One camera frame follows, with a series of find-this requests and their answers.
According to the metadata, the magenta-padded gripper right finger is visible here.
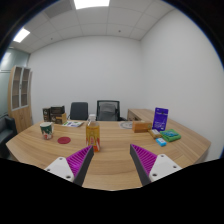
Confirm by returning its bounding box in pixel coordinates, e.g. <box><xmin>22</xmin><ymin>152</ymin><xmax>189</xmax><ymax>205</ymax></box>
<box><xmin>129</xmin><ymin>143</ymin><xmax>183</xmax><ymax>186</ymax></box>

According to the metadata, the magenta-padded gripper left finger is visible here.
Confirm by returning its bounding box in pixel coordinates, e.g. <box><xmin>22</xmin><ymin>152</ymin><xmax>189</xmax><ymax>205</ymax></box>
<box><xmin>44</xmin><ymin>144</ymin><xmax>95</xmax><ymax>187</ymax></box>

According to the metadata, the orange-label drink bottle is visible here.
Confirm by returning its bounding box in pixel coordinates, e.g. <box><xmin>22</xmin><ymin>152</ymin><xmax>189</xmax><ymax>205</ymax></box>
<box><xmin>85</xmin><ymin>113</ymin><xmax>101</xmax><ymax>153</ymax></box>

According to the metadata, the small blue box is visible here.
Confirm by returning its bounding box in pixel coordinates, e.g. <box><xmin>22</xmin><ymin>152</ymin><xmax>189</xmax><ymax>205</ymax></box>
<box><xmin>155</xmin><ymin>137</ymin><xmax>167</xmax><ymax>148</ymax></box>

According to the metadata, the flat round red coaster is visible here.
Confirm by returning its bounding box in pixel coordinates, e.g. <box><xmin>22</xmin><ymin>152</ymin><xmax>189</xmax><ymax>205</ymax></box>
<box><xmin>57</xmin><ymin>135</ymin><xmax>72</xmax><ymax>145</ymax></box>

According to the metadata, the small yellow box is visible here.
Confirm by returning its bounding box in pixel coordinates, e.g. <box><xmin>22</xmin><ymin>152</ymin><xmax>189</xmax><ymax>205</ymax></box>
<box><xmin>147</xmin><ymin>128</ymin><xmax>163</xmax><ymax>140</ymax></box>

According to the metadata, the orange carton box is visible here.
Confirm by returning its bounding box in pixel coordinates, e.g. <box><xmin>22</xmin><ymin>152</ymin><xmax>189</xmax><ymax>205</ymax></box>
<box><xmin>131</xmin><ymin>120</ymin><xmax>153</xmax><ymax>134</ymax></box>

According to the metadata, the green pack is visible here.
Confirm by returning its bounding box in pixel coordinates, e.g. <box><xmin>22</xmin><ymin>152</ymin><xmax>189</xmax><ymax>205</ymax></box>
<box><xmin>159</xmin><ymin>128</ymin><xmax>182</xmax><ymax>143</ymax></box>

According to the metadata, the white green leaflet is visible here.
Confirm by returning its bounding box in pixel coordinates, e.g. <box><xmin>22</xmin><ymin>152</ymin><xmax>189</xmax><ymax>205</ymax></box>
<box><xmin>61</xmin><ymin>120</ymin><xmax>85</xmax><ymax>128</ymax></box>

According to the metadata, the round grey printed paper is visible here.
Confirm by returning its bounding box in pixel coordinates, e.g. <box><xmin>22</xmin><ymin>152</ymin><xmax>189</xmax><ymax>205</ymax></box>
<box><xmin>118</xmin><ymin>120</ymin><xmax>134</xmax><ymax>130</ymax></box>

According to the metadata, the green printed mug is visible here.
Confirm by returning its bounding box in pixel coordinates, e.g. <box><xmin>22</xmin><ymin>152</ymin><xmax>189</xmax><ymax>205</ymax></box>
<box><xmin>39</xmin><ymin>121</ymin><xmax>54</xmax><ymax>141</ymax></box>

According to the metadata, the purple upright package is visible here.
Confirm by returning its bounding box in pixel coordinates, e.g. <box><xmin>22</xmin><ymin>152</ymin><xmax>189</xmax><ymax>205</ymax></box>
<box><xmin>152</xmin><ymin>107</ymin><xmax>169</xmax><ymax>132</ymax></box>

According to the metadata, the wooden side desk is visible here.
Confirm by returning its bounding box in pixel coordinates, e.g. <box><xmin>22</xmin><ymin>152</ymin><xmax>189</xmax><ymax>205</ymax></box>
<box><xmin>126</xmin><ymin>108</ymin><xmax>158</xmax><ymax>123</ymax></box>

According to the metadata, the dark solid-back office chair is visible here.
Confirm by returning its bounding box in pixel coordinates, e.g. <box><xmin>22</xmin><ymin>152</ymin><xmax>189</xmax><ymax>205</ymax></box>
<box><xmin>68</xmin><ymin>101</ymin><xmax>90</xmax><ymax>121</ymax></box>

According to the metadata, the flat black box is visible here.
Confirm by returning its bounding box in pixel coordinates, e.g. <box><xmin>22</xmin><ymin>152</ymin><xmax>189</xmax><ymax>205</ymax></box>
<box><xmin>49</xmin><ymin>105</ymin><xmax>66</xmax><ymax>116</ymax></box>

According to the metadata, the tall dark brown box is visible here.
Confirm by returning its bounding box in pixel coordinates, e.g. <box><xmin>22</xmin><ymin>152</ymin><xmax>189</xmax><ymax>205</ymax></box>
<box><xmin>42</xmin><ymin>107</ymin><xmax>52</xmax><ymax>123</ymax></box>

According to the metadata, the grey mesh-back office chair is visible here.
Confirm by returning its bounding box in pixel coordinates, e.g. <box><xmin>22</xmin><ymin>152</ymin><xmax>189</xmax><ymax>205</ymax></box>
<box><xmin>96</xmin><ymin>99</ymin><xmax>127</xmax><ymax>122</ymax></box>

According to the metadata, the wooden glass-door shelf cabinet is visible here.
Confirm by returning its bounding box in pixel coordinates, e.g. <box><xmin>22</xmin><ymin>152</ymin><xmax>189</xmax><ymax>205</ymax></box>
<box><xmin>7</xmin><ymin>65</ymin><xmax>34</xmax><ymax>134</ymax></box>

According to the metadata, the black sofa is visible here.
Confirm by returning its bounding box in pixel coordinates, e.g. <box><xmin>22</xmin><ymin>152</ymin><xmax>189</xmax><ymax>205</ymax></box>
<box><xmin>0</xmin><ymin>114</ymin><xmax>18</xmax><ymax>158</ymax></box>

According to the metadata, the grey ceiling air vent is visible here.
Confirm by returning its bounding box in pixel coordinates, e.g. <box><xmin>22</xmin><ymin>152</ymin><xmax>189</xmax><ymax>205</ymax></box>
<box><xmin>43</xmin><ymin>0</ymin><xmax>76</xmax><ymax>19</ymax></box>

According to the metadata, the large ceiling light panel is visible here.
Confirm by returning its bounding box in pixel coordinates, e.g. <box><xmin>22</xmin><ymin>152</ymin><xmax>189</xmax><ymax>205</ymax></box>
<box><xmin>73</xmin><ymin>0</ymin><xmax>111</xmax><ymax>10</ymax></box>

